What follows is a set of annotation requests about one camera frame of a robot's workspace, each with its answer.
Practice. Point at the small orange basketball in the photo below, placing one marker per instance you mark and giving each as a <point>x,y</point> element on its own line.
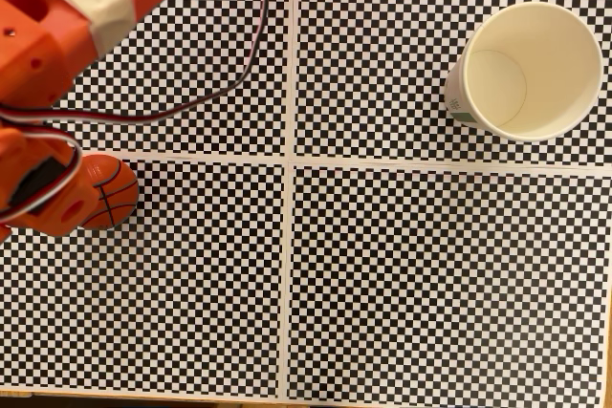
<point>117,183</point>

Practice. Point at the white paper cup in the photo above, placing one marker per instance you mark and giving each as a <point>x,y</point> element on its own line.
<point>550,69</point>

